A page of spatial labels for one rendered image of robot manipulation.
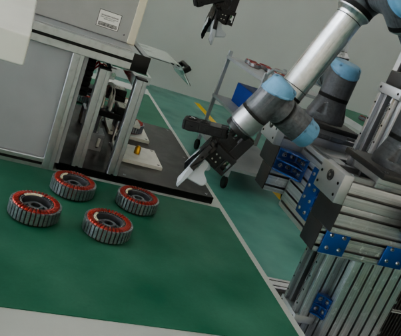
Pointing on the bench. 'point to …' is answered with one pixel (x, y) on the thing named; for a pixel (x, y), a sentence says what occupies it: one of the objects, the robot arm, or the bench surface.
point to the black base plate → (174, 168)
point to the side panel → (25, 104)
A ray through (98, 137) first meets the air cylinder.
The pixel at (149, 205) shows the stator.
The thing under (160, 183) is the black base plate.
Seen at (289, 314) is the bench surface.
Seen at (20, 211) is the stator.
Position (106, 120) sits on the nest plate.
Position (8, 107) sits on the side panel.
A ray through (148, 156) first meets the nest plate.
